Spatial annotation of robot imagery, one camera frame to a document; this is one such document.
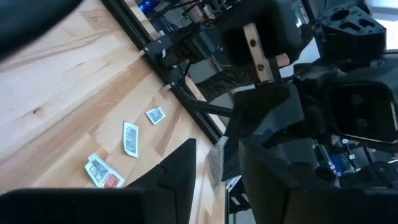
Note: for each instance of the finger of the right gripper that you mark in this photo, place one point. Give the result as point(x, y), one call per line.
point(267, 109)
point(230, 161)

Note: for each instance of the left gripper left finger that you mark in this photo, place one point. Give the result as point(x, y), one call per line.
point(180, 180)

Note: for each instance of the white alcohol pad packet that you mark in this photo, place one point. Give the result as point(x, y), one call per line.
point(155, 115)

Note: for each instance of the white text-printed packet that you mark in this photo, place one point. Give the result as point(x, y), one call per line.
point(216, 161)

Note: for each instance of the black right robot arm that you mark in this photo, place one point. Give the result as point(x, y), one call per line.
point(351, 31)

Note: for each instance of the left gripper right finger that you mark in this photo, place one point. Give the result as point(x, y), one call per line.
point(264, 186)

